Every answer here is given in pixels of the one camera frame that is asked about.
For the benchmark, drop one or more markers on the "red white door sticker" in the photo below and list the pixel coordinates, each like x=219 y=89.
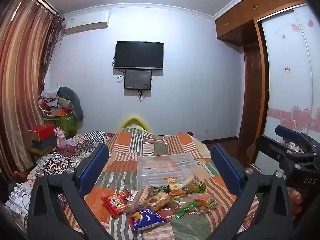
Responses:
x=286 y=70

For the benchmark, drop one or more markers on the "white yellow snack packet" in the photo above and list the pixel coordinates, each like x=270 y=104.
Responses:
x=173 y=183

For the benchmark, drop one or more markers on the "patchwork blanket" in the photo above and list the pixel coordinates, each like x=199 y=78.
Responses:
x=125 y=165

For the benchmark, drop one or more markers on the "small black wall monitor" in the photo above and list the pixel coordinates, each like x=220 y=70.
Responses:
x=138 y=79

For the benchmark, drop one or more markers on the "brown cracker block packet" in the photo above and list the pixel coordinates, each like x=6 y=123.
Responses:
x=191 y=183

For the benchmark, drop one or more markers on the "black wall television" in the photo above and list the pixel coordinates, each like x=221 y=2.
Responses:
x=138 y=55

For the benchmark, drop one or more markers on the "red snack packet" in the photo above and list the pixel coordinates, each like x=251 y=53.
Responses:
x=116 y=202

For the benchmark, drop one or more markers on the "pile of cardboard clutter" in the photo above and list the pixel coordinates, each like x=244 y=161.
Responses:
x=52 y=103

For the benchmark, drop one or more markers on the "orange snack packet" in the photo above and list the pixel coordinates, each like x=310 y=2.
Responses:
x=206 y=202

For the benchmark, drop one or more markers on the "pink rabbit toy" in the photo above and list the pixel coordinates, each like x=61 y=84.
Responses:
x=60 y=140

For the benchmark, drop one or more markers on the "brown long snack packet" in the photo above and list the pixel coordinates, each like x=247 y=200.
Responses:
x=131 y=201
x=146 y=192

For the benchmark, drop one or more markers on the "yellow pillow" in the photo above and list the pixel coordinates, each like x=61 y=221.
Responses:
x=133 y=123

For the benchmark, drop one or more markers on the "wooden upper cabinet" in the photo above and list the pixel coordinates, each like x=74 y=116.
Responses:
x=240 y=20

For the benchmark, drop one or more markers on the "person's right hand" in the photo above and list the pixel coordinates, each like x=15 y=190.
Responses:
x=296 y=198

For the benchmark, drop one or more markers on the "clear snack packet green ends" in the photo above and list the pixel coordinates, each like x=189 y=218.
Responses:
x=183 y=205

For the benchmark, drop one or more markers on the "clear bag of golden snack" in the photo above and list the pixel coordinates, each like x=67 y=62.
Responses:
x=158 y=200

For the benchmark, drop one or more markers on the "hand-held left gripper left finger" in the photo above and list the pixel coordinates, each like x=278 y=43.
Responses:
x=96 y=166

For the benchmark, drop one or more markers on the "black box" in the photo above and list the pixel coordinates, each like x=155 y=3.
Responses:
x=43 y=144

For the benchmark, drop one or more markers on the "white air conditioner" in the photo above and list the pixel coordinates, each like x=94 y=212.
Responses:
x=86 y=22

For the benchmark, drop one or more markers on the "blue snack packet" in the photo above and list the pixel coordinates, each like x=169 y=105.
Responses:
x=146 y=220

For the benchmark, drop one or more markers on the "striped brown curtain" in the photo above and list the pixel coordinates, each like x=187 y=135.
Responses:
x=22 y=80

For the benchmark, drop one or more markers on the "wooden door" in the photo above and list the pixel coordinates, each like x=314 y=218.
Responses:
x=252 y=92

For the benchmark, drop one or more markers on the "white cloth pile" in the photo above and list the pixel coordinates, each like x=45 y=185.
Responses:
x=16 y=195

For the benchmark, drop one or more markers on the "clear plastic container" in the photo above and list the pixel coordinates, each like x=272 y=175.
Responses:
x=160 y=170

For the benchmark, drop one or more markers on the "black white patterned quilt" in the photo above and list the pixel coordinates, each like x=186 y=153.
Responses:
x=57 y=162

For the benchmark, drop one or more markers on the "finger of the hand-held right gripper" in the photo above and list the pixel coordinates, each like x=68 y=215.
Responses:
x=290 y=132
x=267 y=146

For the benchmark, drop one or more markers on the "white wardrobe door pink hearts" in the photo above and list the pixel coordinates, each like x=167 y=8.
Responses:
x=287 y=92

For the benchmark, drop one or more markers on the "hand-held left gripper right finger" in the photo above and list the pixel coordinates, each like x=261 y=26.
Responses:
x=225 y=170

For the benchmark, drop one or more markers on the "bright green wrapped candy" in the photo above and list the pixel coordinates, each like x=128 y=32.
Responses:
x=201 y=187

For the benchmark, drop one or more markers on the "grey cushion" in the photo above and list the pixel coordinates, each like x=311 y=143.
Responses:
x=75 y=100

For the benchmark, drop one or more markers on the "red gift box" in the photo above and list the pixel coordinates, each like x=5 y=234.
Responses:
x=42 y=131

